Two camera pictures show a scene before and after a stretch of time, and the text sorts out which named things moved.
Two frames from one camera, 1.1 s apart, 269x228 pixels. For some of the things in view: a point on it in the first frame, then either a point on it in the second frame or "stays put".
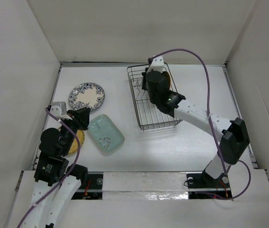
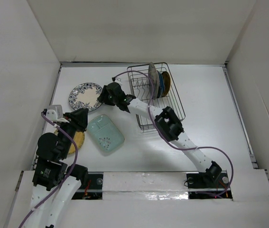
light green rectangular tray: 105,133 stays put
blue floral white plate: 87,95 stays put
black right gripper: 143,81 -> 103,97
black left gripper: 81,117 stays put
